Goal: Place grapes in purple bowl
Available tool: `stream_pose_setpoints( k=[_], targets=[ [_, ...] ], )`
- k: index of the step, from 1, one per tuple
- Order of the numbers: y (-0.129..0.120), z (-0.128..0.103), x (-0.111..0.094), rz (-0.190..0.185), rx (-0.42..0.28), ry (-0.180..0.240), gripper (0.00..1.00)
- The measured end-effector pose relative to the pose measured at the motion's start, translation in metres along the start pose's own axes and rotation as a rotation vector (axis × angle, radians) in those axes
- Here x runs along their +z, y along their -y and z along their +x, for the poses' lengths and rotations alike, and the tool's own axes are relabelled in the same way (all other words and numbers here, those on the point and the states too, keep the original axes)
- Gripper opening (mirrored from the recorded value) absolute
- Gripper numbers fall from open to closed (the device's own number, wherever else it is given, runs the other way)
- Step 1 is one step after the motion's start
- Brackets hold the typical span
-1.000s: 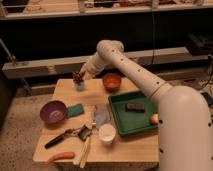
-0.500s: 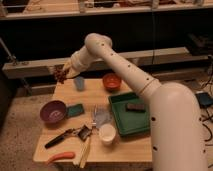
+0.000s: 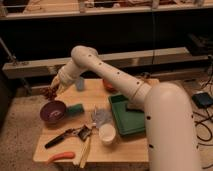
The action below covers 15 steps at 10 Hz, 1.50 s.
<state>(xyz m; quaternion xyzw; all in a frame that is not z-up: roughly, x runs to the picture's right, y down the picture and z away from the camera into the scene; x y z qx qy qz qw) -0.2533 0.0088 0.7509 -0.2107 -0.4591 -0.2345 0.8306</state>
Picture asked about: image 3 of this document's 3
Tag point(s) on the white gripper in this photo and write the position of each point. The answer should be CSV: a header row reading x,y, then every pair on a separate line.
x,y
64,78

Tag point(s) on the bunch of red grapes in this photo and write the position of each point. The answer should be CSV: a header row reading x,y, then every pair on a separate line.
x,y
49,93

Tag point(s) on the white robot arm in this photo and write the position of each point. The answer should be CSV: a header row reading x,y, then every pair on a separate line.
x,y
170,129

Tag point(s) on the purple bowl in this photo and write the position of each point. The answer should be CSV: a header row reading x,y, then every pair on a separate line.
x,y
53,111

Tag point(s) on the orange bowl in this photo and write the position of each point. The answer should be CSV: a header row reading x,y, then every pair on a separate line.
x,y
108,86

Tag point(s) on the blue translucent cup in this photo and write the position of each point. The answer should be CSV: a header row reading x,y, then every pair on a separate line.
x,y
79,84

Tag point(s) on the green sponge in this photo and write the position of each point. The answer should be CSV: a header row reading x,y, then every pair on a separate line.
x,y
75,109

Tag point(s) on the crumpled clear plastic wrap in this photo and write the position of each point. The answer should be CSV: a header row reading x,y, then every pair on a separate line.
x,y
100,117

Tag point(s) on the wooden table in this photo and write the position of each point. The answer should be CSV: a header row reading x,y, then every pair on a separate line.
x,y
130,149

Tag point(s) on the white cup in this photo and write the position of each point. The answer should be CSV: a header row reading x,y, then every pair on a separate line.
x,y
107,134

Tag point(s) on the orange carrot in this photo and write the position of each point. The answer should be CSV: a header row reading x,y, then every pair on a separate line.
x,y
64,155

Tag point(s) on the dark brown rectangular block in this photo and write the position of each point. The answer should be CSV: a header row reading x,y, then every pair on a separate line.
x,y
132,107

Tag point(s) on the green plastic tray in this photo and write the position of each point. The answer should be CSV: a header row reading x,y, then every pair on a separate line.
x,y
127,121

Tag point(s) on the black power adapter box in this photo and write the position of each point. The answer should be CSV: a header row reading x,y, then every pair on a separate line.
x,y
202,100

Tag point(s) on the wooden shelf rail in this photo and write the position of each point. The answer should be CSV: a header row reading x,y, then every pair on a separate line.
x,y
35,68

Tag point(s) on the black handled kitchen tool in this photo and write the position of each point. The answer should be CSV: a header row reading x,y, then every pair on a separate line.
x,y
82,133

